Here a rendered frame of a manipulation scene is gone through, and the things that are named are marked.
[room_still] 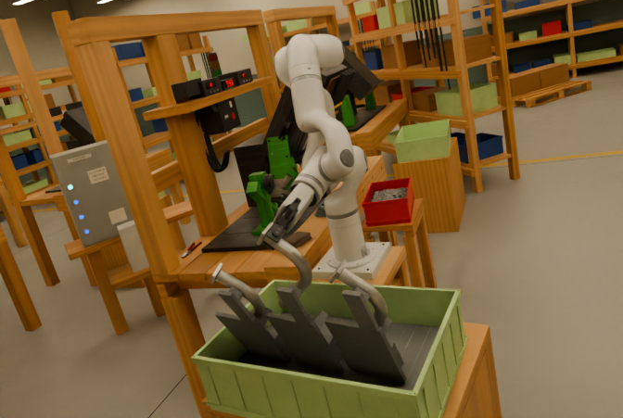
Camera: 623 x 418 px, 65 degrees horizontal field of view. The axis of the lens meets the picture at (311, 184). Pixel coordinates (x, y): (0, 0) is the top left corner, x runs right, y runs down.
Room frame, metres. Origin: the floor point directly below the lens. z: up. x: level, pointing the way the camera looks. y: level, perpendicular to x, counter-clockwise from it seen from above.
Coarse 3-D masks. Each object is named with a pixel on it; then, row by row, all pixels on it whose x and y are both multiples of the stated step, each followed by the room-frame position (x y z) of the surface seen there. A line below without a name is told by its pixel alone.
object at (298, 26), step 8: (360, 8) 10.78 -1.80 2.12; (368, 8) 10.70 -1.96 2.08; (376, 8) 11.01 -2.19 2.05; (360, 16) 10.69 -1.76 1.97; (288, 24) 11.47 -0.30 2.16; (296, 24) 11.41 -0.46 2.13; (304, 24) 11.33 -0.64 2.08; (312, 24) 11.30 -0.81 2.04; (320, 24) 11.13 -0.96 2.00; (288, 32) 11.41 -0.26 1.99; (296, 32) 11.33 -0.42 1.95; (312, 32) 11.28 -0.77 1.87; (360, 32) 10.72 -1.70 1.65; (376, 40) 10.63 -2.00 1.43; (384, 80) 10.62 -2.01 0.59; (280, 88) 11.68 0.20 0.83; (360, 104) 10.85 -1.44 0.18
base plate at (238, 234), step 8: (336, 184) 2.64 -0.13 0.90; (320, 200) 2.42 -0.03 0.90; (256, 208) 2.55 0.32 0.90; (312, 208) 2.33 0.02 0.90; (248, 216) 2.43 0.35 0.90; (256, 216) 2.40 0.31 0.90; (304, 216) 2.23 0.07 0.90; (232, 224) 2.36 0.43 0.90; (240, 224) 2.33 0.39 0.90; (248, 224) 2.30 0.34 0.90; (256, 224) 2.27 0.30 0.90; (296, 224) 2.15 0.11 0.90; (224, 232) 2.27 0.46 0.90; (232, 232) 2.25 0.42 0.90; (240, 232) 2.22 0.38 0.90; (248, 232) 2.19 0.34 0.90; (216, 240) 2.18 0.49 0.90; (224, 240) 2.15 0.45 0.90; (232, 240) 2.13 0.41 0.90; (240, 240) 2.11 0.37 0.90; (248, 240) 2.08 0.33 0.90; (256, 240) 2.06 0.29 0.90; (208, 248) 2.10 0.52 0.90; (216, 248) 2.08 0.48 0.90; (224, 248) 2.06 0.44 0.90; (232, 248) 2.04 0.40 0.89; (240, 248) 2.03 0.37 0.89; (248, 248) 2.01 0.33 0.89; (256, 248) 2.00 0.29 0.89; (264, 248) 1.98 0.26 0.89
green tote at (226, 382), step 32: (320, 288) 1.40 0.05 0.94; (384, 288) 1.29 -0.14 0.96; (416, 288) 1.24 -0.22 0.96; (416, 320) 1.25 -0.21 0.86; (448, 320) 1.06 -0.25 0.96; (224, 352) 1.24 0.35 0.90; (448, 352) 1.04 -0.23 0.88; (224, 384) 1.11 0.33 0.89; (256, 384) 1.05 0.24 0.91; (288, 384) 1.00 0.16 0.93; (320, 384) 0.95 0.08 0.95; (352, 384) 0.91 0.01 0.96; (416, 384) 0.86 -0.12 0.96; (448, 384) 1.01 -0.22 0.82; (256, 416) 1.07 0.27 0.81; (288, 416) 1.02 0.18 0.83; (320, 416) 0.97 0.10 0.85; (352, 416) 0.92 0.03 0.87; (384, 416) 0.88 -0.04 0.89; (416, 416) 0.84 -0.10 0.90
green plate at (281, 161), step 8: (272, 144) 2.43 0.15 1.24; (280, 144) 2.41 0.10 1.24; (288, 144) 2.40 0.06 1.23; (272, 152) 2.42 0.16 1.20; (280, 152) 2.40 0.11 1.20; (288, 152) 2.38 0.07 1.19; (272, 160) 2.42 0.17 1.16; (280, 160) 2.39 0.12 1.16; (288, 160) 2.37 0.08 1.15; (272, 168) 2.41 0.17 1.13; (280, 168) 2.39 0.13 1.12; (288, 168) 2.37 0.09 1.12; (272, 176) 2.40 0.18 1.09; (280, 176) 2.38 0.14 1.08
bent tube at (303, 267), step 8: (272, 224) 1.09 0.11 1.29; (264, 232) 1.07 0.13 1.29; (264, 240) 1.08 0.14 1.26; (272, 240) 1.07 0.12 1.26; (280, 240) 1.07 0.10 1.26; (280, 248) 1.07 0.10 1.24; (288, 248) 1.06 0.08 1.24; (296, 248) 1.07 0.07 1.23; (288, 256) 1.06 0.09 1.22; (296, 256) 1.06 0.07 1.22; (296, 264) 1.06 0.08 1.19; (304, 264) 1.06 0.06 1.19; (304, 272) 1.06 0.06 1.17; (304, 280) 1.07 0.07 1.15; (304, 288) 1.09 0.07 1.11; (280, 304) 1.18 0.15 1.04
